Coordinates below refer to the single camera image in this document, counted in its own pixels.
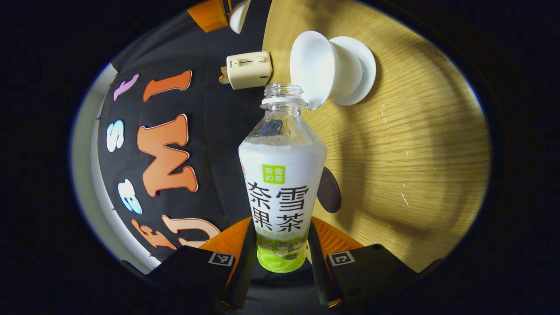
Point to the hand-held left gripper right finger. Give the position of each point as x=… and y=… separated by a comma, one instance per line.
x=318, y=280

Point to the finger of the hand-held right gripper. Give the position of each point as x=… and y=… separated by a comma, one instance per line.
x=210, y=15

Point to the cream toaster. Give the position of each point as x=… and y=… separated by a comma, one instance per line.
x=249, y=70

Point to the brown toast slice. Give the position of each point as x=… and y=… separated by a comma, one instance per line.
x=223, y=78

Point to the clear water bottle white label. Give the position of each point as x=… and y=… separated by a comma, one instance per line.
x=282, y=197

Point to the white teacup lid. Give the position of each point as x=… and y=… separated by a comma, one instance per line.
x=239, y=15

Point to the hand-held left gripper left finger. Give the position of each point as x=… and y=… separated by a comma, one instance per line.
x=246, y=280

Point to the white teacup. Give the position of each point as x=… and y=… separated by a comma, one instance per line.
x=313, y=65

